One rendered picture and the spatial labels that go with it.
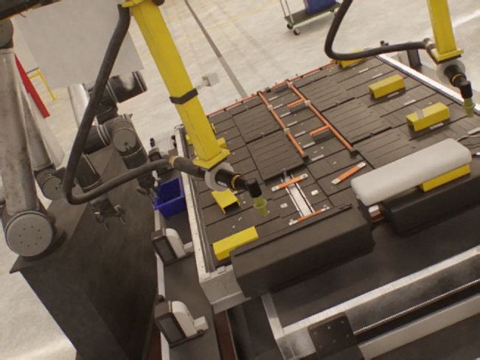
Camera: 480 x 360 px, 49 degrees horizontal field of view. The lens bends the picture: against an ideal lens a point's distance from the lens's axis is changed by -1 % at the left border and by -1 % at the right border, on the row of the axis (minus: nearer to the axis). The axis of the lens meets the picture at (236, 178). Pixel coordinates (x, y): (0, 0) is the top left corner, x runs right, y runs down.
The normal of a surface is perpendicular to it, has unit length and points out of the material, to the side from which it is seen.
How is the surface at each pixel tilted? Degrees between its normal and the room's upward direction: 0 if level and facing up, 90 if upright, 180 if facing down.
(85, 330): 90
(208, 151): 90
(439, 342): 0
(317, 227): 0
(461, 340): 0
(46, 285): 90
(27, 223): 84
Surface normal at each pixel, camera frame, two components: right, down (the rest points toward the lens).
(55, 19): -0.29, 0.55
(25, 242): 0.45, 0.26
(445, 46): -0.07, 0.50
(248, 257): -0.36, -0.82
